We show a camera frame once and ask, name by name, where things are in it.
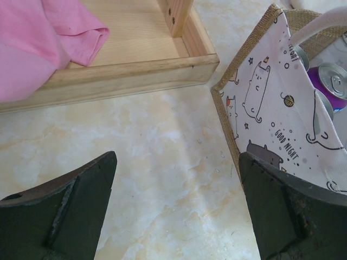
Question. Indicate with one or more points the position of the purple soda can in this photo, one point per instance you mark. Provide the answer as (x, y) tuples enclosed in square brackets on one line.
[(330, 79), (303, 57)]

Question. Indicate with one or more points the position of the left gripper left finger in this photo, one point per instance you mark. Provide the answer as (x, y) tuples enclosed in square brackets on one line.
[(59, 219)]

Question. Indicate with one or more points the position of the brown canvas bag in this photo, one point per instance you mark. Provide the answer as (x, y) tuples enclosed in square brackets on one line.
[(268, 105)]

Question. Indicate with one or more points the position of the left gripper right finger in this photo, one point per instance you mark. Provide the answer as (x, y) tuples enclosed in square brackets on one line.
[(292, 218)]

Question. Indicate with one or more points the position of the pink t-shirt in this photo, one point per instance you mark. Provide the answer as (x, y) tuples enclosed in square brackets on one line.
[(40, 37)]

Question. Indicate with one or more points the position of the wooden clothes rack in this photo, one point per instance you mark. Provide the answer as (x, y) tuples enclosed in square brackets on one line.
[(153, 45)]

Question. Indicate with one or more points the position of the middle red soda can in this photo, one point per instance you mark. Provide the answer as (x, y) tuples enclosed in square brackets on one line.
[(326, 104)]

